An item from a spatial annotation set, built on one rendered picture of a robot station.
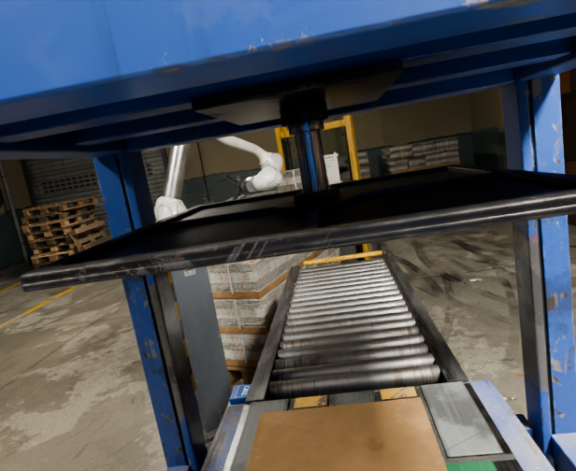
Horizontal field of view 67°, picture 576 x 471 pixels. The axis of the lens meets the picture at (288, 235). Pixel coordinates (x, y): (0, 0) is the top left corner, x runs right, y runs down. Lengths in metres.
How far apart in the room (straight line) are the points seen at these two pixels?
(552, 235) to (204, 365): 1.86
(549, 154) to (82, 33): 0.85
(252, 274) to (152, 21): 2.31
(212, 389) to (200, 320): 0.39
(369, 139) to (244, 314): 7.26
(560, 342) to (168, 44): 0.97
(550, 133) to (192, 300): 1.80
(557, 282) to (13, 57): 0.97
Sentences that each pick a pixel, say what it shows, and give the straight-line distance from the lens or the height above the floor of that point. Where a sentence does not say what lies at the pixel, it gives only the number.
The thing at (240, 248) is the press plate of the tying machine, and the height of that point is 1.31.
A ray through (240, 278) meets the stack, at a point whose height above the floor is 0.73.
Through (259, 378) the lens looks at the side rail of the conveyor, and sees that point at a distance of 1.28.
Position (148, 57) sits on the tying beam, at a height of 1.46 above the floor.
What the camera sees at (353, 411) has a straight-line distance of 1.07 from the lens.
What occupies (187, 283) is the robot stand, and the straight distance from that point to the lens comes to 2.29.
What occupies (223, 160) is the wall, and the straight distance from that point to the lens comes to 9.80.
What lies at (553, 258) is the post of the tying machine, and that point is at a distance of 1.03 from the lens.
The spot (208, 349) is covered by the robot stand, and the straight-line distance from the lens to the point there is 2.41.
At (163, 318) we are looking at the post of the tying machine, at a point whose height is 1.08.
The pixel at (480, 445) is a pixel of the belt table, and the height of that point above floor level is 0.80.
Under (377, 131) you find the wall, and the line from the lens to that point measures 9.58.
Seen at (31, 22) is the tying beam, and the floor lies 1.50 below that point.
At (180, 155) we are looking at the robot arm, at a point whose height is 1.50.
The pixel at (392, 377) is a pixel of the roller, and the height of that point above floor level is 0.79.
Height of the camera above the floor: 1.38
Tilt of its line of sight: 10 degrees down
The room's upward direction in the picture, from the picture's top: 10 degrees counter-clockwise
